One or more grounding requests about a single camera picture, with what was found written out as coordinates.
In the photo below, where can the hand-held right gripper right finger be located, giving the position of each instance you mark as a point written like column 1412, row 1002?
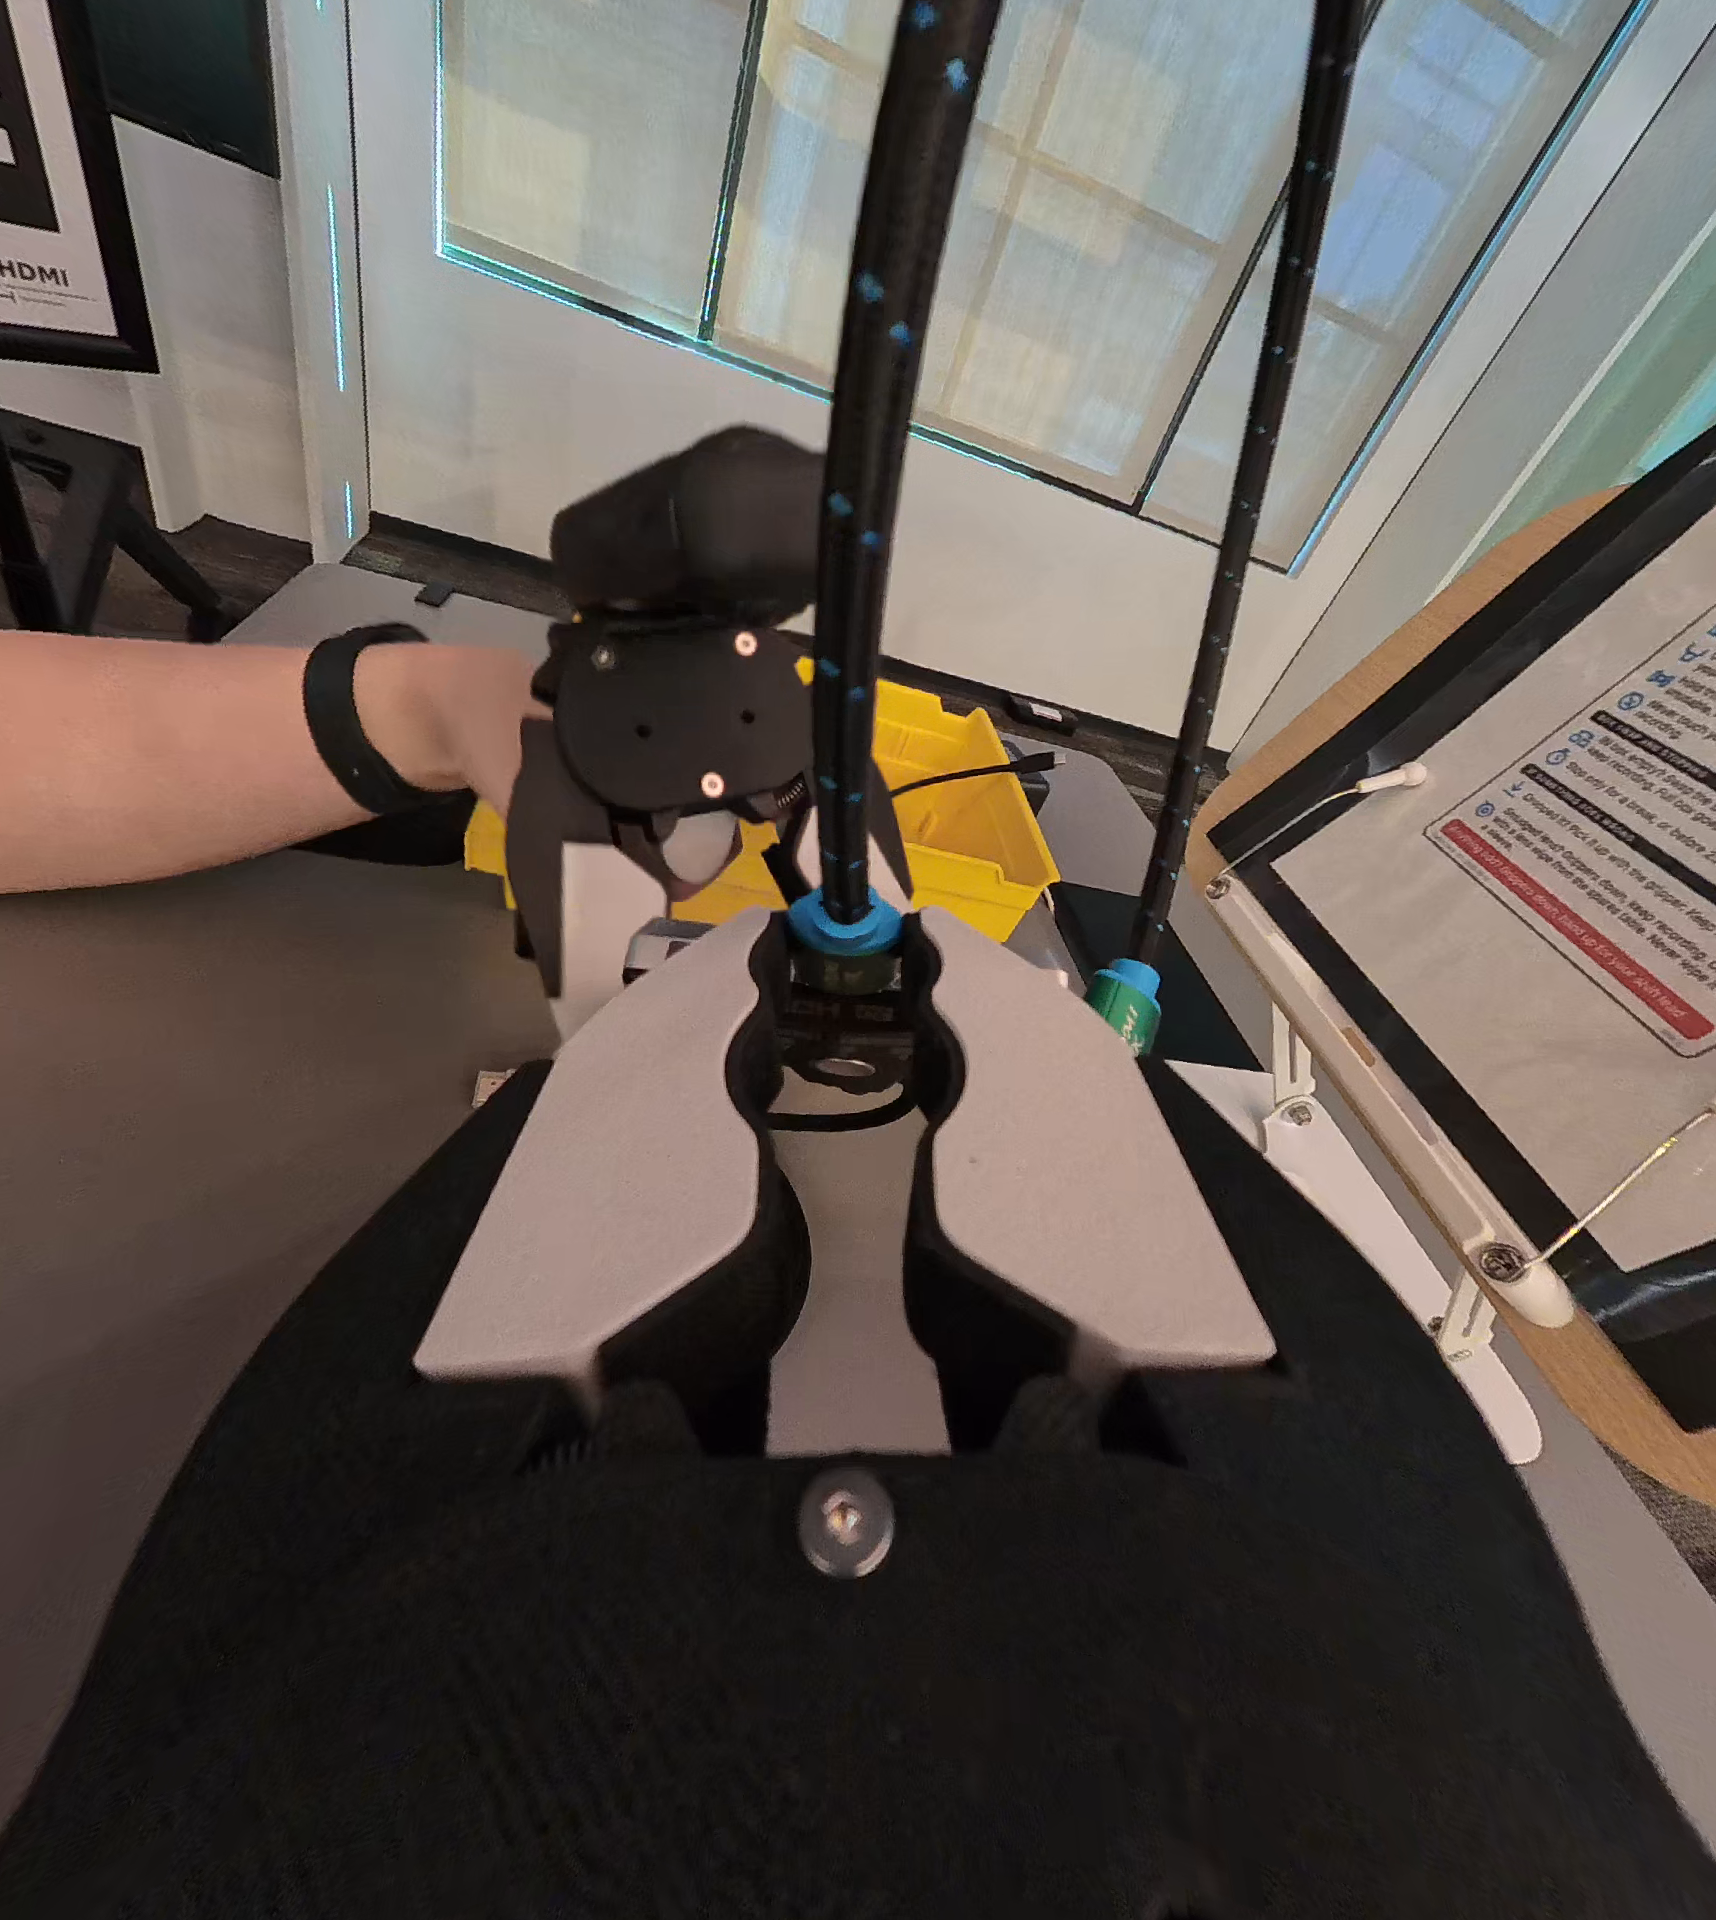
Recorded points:
column 1082, row 1184

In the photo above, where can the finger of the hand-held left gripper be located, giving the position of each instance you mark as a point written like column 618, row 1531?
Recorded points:
column 541, row 855
column 888, row 840

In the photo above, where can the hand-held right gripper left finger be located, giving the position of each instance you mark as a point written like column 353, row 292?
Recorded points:
column 618, row 1170

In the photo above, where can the silver metal hdmi hub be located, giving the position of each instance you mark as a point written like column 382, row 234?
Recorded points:
column 611, row 938

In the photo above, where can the person's left forearm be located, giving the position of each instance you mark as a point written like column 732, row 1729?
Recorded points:
column 93, row 751

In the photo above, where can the person's left hand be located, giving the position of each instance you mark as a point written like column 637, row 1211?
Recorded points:
column 460, row 720

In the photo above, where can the black wristband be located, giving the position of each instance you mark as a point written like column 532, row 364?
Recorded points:
column 333, row 720

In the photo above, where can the round wooden board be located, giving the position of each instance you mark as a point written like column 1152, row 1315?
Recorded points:
column 1578, row 1394

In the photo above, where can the frosted glass window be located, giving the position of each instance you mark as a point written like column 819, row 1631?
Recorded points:
column 1068, row 254

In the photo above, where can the black framed instruction sheet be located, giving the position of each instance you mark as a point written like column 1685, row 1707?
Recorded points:
column 1623, row 901

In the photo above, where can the black sign stand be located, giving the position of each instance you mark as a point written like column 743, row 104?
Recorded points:
column 2, row 480

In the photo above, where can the framed marker sign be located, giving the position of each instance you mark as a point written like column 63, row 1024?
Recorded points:
column 32, row 284

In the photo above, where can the white metal bracket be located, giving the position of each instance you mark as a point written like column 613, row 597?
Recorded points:
column 1412, row 1245

